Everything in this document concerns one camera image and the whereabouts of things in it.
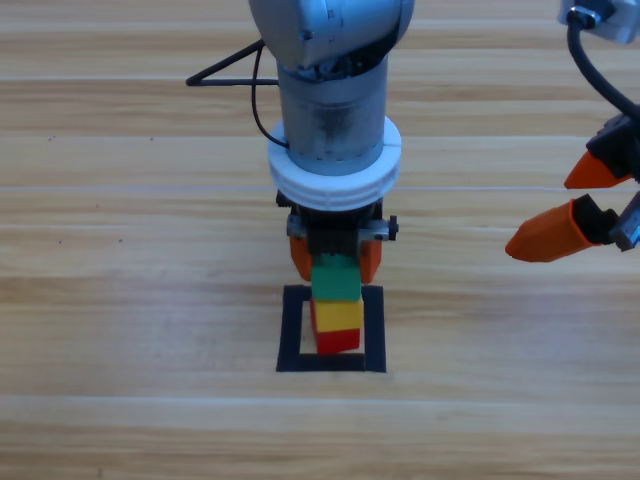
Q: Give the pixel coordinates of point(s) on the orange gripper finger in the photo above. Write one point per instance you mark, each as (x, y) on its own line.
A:
(550, 235)
(301, 255)
(371, 260)
(590, 175)

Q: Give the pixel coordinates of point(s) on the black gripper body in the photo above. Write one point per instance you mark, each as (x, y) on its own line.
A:
(335, 225)
(620, 150)

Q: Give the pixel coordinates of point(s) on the green cube block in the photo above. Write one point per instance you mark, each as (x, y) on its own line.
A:
(335, 282)

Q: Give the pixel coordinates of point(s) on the yellow cube block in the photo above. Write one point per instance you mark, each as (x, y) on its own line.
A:
(340, 315)

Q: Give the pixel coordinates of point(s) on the red cube block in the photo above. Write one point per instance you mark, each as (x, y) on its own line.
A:
(340, 341)

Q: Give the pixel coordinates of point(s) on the black tape square outline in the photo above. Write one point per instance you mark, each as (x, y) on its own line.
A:
(290, 340)

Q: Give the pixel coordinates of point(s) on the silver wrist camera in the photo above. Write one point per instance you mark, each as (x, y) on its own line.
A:
(620, 25)

